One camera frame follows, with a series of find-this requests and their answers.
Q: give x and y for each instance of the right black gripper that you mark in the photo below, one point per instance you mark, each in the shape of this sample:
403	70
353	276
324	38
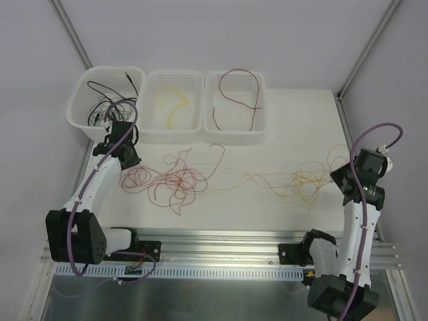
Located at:
342	177

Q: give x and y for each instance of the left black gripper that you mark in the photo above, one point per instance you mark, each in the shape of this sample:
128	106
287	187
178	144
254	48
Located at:
109	136

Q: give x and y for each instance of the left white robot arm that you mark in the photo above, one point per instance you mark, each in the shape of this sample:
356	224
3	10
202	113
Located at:
74	233

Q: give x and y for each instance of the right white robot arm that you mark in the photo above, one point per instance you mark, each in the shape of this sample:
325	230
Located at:
341	287

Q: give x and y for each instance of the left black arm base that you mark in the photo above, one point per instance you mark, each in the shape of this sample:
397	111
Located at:
151	248

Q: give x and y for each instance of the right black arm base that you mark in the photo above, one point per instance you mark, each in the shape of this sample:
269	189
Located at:
291	254

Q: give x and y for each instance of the left white solid basket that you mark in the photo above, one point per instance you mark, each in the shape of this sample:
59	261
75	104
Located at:
106	93

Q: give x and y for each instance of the middle white mesh basket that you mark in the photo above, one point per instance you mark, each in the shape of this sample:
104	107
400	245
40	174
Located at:
172	107

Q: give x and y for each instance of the white mesh basket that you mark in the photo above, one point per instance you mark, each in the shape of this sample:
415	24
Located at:
235	111
172	107

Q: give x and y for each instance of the right white mesh basket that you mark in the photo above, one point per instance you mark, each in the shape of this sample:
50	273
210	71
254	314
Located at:
235	111

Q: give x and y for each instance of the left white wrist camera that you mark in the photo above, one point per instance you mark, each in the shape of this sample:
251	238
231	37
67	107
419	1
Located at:
106	125

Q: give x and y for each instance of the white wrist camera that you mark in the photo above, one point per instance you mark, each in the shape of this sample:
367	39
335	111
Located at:
384	150
106	125

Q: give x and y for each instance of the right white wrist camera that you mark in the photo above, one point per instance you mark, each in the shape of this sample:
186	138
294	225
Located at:
384	150

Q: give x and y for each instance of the right aluminium frame post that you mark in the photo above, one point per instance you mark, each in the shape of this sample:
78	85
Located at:
373	93

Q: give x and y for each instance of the aluminium frame post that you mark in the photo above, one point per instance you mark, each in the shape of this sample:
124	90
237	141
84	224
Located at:
373	93
71	33

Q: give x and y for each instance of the aluminium mounting rail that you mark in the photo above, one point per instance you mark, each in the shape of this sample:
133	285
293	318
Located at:
220	248

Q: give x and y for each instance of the white slotted cable duct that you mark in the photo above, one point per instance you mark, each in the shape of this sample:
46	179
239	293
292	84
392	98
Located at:
197	272

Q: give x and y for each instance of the left aluminium frame post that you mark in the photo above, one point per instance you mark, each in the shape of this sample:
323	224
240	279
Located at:
71	33

